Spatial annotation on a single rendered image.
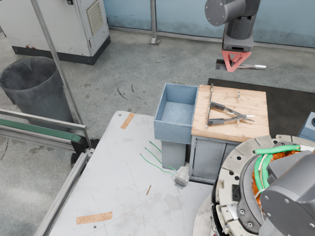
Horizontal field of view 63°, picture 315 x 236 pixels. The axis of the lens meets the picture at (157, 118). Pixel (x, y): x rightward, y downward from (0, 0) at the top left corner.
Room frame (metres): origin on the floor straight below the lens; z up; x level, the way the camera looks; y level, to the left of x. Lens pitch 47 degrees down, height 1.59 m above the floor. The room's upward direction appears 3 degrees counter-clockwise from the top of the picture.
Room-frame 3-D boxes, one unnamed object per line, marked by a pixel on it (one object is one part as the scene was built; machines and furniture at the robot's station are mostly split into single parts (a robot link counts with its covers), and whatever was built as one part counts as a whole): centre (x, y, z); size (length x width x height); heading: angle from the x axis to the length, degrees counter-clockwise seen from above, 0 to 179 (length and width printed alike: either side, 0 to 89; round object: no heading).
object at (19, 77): (1.43, 0.86, 0.39); 0.39 x 0.39 x 0.35
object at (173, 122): (0.54, -0.06, 0.92); 0.17 x 0.11 x 0.28; 165
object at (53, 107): (1.43, 0.86, 0.28); 0.38 x 0.37 x 0.56; 162
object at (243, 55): (0.54, -0.20, 1.22); 0.07 x 0.07 x 0.09; 76
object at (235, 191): (0.23, -0.15, 1.10); 0.03 x 0.01 x 0.01; 168
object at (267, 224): (0.14, -0.19, 1.14); 0.03 x 0.03 x 0.09; 78
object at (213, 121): (0.44, -0.15, 1.09); 0.04 x 0.01 x 0.02; 90
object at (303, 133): (0.46, -0.46, 0.91); 0.07 x 0.07 x 0.25; 52
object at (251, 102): (0.50, -0.21, 1.05); 0.20 x 0.19 x 0.02; 75
